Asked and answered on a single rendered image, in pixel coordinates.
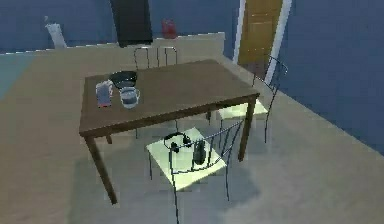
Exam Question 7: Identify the black headphones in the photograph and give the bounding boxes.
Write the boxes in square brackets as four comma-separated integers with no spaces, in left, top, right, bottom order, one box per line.
[163,131,193,154]

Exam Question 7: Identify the red jug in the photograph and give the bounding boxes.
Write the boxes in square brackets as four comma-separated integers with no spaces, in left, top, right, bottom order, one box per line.
[161,18,178,40]

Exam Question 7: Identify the black bottle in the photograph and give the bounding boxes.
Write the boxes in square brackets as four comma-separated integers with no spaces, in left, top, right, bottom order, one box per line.
[193,139,207,166]

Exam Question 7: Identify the black flat panel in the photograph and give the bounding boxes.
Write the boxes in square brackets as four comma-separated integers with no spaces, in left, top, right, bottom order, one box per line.
[109,0,154,48]

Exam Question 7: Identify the black wire chair pale seat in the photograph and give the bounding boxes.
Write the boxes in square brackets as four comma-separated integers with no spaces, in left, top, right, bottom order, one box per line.
[216,55,289,144]
[145,119,245,224]
[133,45,179,70]

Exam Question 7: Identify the white tall object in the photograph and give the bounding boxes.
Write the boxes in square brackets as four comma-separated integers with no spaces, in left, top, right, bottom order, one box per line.
[44,15,68,50]

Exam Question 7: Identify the brown wooden door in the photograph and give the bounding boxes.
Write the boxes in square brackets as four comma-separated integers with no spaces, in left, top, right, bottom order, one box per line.
[232,0,293,86]

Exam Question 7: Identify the brown wooden table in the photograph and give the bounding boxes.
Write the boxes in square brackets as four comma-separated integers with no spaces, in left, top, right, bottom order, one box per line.
[78,58,261,205]

